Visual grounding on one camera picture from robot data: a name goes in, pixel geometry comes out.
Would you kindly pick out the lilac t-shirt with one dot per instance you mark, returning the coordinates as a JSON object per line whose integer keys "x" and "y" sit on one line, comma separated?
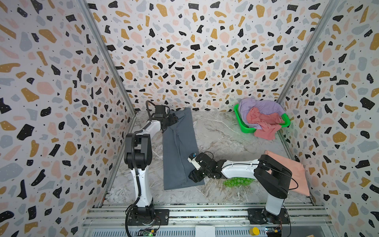
{"x": 265, "y": 107}

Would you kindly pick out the left corner aluminium post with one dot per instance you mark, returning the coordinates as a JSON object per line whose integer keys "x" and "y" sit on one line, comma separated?
{"x": 83, "y": 6}

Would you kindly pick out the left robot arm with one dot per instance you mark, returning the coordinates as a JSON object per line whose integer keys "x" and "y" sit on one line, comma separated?
{"x": 138, "y": 156}

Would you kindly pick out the dark pink t-shirt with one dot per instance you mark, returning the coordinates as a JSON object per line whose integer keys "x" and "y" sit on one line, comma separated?
{"x": 269, "y": 124}

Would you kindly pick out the grey t-shirt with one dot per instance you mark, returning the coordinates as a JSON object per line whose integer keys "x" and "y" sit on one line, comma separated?
{"x": 179, "y": 142}

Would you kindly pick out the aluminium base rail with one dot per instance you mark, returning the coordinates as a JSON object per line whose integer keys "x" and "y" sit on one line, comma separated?
{"x": 230, "y": 220}

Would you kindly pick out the green plastic basket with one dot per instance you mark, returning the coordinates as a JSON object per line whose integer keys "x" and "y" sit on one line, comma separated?
{"x": 245, "y": 129}

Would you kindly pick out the yellow round cap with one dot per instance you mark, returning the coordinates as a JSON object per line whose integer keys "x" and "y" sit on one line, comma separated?
{"x": 254, "y": 231}

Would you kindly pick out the right corner aluminium post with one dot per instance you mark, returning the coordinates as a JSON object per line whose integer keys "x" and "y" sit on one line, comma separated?
{"x": 327, "y": 14}

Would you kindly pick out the corner aluminium post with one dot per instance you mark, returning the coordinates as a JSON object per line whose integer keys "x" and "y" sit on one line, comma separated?
{"x": 327, "y": 14}
{"x": 83, "y": 6}

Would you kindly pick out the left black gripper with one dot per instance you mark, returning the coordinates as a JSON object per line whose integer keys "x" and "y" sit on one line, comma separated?
{"x": 172, "y": 119}

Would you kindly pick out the green toy grapes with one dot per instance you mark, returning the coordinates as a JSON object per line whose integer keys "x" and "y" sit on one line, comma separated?
{"x": 238, "y": 182}

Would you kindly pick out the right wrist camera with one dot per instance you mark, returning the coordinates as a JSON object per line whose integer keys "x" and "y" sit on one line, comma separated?
{"x": 193, "y": 160}

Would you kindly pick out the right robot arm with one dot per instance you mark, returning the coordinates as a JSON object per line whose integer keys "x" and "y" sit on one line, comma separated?
{"x": 272, "y": 175}

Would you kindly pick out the white box on rail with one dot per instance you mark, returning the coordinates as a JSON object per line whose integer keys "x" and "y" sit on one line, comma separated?
{"x": 205, "y": 231}

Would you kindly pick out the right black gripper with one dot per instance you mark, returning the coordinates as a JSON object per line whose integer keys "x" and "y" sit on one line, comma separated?
{"x": 196, "y": 171}

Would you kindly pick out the folded salmon t-shirt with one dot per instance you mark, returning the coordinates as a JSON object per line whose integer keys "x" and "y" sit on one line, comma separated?
{"x": 299, "y": 185}

